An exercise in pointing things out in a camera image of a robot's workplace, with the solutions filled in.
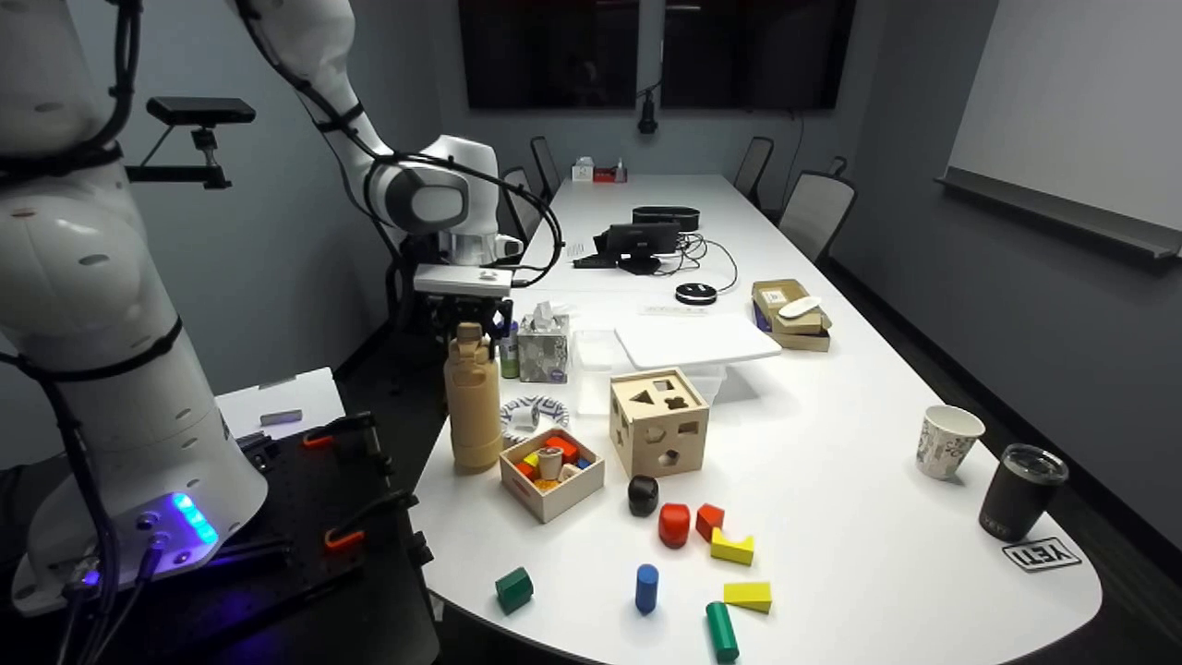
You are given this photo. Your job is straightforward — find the black cylinder block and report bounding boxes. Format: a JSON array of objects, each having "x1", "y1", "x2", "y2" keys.
[{"x1": 627, "y1": 475, "x2": 661, "y2": 518}]

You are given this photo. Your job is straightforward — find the white paper cup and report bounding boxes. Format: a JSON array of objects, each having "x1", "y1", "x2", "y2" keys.
[{"x1": 916, "y1": 401, "x2": 985, "y2": 480}]

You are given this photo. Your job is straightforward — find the blue cylinder block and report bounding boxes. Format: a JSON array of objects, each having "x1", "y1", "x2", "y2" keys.
[{"x1": 633, "y1": 566, "x2": 661, "y2": 613}]

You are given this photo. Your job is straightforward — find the dark window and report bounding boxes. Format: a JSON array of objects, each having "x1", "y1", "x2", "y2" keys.
[{"x1": 457, "y1": 0, "x2": 857, "y2": 113}]

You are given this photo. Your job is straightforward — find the round patterned coaster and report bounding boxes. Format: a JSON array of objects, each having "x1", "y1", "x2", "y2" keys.
[{"x1": 502, "y1": 396, "x2": 569, "y2": 435}]

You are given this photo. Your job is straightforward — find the black device with cables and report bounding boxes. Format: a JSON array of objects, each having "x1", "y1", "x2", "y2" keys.
[{"x1": 577, "y1": 208, "x2": 699, "y2": 275}]

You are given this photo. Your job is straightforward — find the whiteboard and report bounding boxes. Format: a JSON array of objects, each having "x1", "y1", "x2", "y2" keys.
[{"x1": 945, "y1": 0, "x2": 1182, "y2": 261}]

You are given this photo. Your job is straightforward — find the red cube block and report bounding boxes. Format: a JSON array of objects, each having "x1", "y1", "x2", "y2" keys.
[{"x1": 693, "y1": 502, "x2": 723, "y2": 544}]

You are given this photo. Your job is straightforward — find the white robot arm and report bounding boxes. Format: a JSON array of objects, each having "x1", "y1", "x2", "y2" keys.
[{"x1": 0, "y1": 0, "x2": 499, "y2": 618}]

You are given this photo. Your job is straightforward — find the yellow L-shaped block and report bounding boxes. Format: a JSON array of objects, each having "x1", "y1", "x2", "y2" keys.
[{"x1": 709, "y1": 529, "x2": 752, "y2": 566}]

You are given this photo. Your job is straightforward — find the black label sticker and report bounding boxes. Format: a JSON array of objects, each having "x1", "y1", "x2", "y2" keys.
[{"x1": 1006, "y1": 537, "x2": 1078, "y2": 574}]

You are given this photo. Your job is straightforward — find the far grey chair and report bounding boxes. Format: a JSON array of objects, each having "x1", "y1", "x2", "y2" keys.
[{"x1": 734, "y1": 137, "x2": 774, "y2": 196}]

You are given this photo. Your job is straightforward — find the tan bottle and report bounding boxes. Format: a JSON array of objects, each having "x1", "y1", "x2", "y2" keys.
[{"x1": 443, "y1": 321, "x2": 502, "y2": 472}]

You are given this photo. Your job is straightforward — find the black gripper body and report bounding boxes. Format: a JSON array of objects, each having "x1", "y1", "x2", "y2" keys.
[{"x1": 423, "y1": 295, "x2": 515, "y2": 339}]

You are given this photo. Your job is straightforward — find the small red white items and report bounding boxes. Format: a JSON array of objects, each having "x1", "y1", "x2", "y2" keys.
[{"x1": 572, "y1": 154, "x2": 627, "y2": 185}]

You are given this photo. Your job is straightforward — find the green cylinder block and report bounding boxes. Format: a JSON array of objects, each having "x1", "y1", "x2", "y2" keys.
[{"x1": 704, "y1": 603, "x2": 737, "y2": 665}]

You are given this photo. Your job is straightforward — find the white paper sheet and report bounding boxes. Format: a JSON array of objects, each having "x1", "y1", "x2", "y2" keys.
[{"x1": 613, "y1": 310, "x2": 778, "y2": 368}]

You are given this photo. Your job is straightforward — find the camera on stand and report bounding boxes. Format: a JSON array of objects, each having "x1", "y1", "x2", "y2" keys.
[{"x1": 123, "y1": 91, "x2": 258, "y2": 196}]

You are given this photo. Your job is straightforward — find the grey office chair right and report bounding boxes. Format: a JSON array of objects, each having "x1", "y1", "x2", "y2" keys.
[{"x1": 778, "y1": 169, "x2": 857, "y2": 261}]

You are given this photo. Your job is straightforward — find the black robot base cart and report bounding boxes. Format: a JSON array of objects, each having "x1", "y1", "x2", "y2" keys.
[{"x1": 0, "y1": 410, "x2": 443, "y2": 665}]

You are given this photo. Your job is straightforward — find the red cylinder block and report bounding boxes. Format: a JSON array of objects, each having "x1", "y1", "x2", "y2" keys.
[{"x1": 657, "y1": 502, "x2": 691, "y2": 550}]

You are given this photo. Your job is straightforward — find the wooden shape sorter cube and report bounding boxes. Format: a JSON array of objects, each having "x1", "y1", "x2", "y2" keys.
[{"x1": 609, "y1": 368, "x2": 709, "y2": 475}]

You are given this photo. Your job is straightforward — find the black round disc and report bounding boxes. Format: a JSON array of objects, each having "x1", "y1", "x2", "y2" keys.
[{"x1": 675, "y1": 281, "x2": 715, "y2": 305}]

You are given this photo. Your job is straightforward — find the wooden tray with blocks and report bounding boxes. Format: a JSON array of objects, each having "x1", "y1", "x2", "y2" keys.
[{"x1": 499, "y1": 430, "x2": 606, "y2": 525}]

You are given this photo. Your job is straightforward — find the yellow flat block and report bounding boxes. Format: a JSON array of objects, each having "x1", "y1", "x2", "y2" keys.
[{"x1": 723, "y1": 579, "x2": 771, "y2": 613}]

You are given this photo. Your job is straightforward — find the tissue box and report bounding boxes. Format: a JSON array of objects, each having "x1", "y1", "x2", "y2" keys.
[{"x1": 518, "y1": 304, "x2": 569, "y2": 383}]

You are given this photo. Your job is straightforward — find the small spray bottle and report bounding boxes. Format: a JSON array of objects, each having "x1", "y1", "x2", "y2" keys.
[{"x1": 499, "y1": 337, "x2": 521, "y2": 379}]

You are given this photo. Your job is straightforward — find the dark tumbler cup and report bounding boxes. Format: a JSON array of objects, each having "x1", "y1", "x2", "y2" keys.
[{"x1": 980, "y1": 442, "x2": 1072, "y2": 544}]

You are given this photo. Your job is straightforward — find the green rounded block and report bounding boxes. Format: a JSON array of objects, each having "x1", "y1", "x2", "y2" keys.
[{"x1": 495, "y1": 566, "x2": 533, "y2": 613}]

